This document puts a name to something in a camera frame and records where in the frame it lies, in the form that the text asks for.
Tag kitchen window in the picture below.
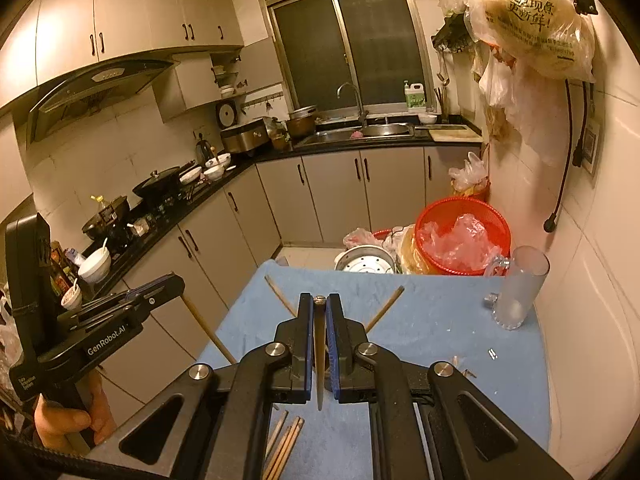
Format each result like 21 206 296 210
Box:
254 0 434 114

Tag person's left hand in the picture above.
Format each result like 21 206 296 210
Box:
32 371 119 450

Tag large printed plastic bag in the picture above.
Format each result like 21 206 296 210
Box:
467 0 599 84

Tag wall socket box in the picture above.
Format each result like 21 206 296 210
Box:
582 114 602 177

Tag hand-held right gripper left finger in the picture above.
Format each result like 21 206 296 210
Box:
62 292 313 480

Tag metal steamer pot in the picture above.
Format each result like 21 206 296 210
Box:
333 244 399 274

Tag white detergent jug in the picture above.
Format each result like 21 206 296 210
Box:
403 80 427 113

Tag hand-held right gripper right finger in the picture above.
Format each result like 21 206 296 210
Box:
326 293 575 480

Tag round kitchen scale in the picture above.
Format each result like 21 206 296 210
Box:
215 99 237 129

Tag hanging white plastic bags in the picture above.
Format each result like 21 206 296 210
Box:
477 45 572 167

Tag black wall rack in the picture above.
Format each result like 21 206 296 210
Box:
432 12 474 54

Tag black power cable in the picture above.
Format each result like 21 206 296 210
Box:
572 80 596 169

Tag clear glass mug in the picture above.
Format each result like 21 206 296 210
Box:
482 245 551 331

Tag kitchen cabinets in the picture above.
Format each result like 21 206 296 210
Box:
0 0 246 109
97 144 484 413

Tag brown cooking pot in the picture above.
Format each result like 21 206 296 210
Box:
285 105 319 141

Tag clear plastic bag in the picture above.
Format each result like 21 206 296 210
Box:
419 213 504 272

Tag cooking oil bottle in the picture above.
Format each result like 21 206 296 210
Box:
90 194 119 226

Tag white plastic bag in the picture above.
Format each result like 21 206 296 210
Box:
448 151 491 201

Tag dark kettle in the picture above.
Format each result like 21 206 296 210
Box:
193 137 216 166

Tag black wok with lid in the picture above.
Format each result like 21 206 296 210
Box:
132 159 196 199

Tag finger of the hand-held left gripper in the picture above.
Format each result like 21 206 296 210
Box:
59 279 187 327
125 272 177 297

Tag large white bowl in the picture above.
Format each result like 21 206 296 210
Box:
77 239 112 284

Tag metal faucet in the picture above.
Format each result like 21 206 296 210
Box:
336 82 369 129

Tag red plastic basket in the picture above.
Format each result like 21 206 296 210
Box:
414 197 512 276

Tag small bowl with spoon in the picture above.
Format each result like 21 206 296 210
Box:
59 280 84 310

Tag black corrugated cable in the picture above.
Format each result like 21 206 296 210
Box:
0 430 92 467

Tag pale cutting board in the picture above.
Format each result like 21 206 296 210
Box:
428 127 484 144

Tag dark sauce bottle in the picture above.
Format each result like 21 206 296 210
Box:
48 240 76 296

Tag lower kitchen cabinets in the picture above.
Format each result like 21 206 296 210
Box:
97 144 484 413

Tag upper kitchen cabinets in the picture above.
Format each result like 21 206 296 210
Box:
0 0 246 109

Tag blue table cloth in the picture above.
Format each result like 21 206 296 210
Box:
192 258 553 480

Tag black gooseneck cable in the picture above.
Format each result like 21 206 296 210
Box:
543 79 574 234

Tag pink plastic bag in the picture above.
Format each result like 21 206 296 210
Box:
342 228 386 251

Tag dark chopstick holder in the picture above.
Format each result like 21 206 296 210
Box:
433 86 450 124

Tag black range hood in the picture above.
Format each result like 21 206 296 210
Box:
25 58 176 144

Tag open wall shelf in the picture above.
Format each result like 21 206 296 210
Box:
152 50 246 116

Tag black countertop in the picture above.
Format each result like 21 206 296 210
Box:
75 122 485 302

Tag steel sink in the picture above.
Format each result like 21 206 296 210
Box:
302 122 416 146

